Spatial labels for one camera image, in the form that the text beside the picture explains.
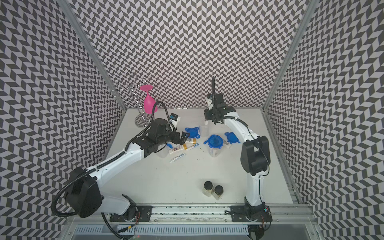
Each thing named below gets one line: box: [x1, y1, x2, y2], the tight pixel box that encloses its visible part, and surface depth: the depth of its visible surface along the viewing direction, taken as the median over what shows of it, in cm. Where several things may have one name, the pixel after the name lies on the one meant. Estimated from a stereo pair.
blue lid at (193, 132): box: [185, 126, 201, 139], surface depth 107 cm
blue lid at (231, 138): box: [224, 132, 241, 144], surface depth 101 cm
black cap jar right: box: [212, 185, 224, 201], surface depth 74 cm
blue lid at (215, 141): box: [203, 134, 224, 149], surface depth 86 cm
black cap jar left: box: [203, 180, 214, 197], surface depth 74 cm
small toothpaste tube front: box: [169, 153, 187, 163], surface depth 92 cm
